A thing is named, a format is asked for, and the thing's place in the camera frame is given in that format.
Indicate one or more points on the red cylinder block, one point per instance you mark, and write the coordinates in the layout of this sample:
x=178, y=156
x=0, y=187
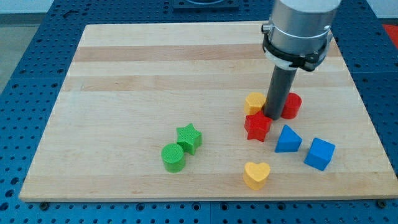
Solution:
x=292, y=106

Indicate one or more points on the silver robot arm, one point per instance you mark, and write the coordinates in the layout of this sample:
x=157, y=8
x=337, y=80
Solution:
x=297, y=34

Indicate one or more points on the wooden board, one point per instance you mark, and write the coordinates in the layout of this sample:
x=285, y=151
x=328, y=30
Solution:
x=130, y=86

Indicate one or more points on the green star block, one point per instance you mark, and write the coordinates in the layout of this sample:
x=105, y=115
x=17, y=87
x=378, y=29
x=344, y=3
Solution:
x=189, y=138

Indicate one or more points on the green cylinder block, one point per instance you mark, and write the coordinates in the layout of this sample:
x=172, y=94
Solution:
x=173, y=157

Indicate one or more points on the yellow hexagon block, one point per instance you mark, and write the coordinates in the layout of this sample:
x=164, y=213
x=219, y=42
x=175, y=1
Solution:
x=254, y=103

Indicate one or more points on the red star block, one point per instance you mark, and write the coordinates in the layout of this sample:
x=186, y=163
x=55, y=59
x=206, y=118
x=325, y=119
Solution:
x=257, y=126

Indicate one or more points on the yellow heart block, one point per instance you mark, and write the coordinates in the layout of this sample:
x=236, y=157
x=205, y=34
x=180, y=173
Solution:
x=255, y=175

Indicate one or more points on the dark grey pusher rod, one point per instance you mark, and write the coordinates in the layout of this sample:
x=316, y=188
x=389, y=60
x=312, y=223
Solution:
x=279, y=87

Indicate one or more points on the blue triangle block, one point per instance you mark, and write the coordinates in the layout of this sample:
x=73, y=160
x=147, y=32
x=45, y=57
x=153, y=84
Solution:
x=288, y=141

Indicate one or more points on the blue cube block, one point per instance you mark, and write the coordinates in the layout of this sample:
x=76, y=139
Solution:
x=320, y=154

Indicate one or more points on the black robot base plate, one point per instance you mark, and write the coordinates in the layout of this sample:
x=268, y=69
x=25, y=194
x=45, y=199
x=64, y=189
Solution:
x=184, y=5

